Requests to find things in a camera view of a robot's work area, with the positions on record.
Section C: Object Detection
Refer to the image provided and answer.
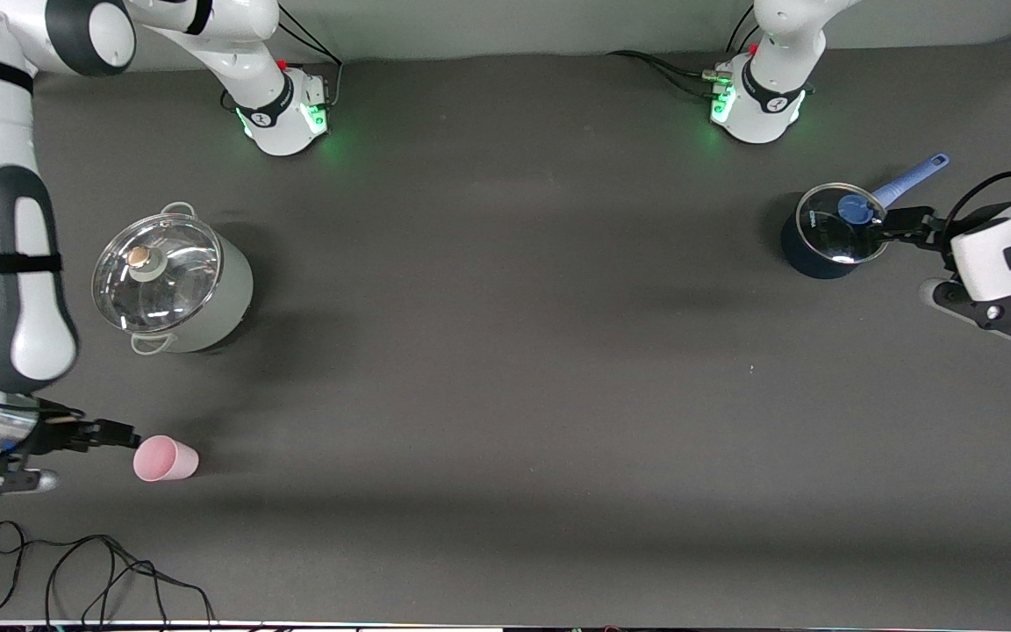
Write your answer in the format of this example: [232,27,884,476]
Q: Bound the grey-green stockpot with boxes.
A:
[91,201,255,356]

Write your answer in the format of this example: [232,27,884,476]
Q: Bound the black right arm base cables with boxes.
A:
[255,9,344,106]

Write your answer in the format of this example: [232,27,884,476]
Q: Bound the dark blue saucepan, blue handle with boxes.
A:
[780,153,951,280]

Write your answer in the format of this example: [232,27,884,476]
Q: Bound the glass lid with blue knob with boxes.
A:
[796,183,893,264]

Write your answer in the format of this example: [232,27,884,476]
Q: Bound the pink plastic cup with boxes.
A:
[133,434,200,483]

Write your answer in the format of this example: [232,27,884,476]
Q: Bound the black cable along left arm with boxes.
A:
[943,171,1011,255]

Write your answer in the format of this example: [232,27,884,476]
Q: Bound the black arm base cables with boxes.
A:
[606,0,761,102]
[255,9,344,106]

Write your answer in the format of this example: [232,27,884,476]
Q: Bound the glass lid with tan knob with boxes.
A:
[91,213,224,334]

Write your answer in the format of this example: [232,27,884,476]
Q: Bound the black left arm base cables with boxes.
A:
[606,0,761,102]

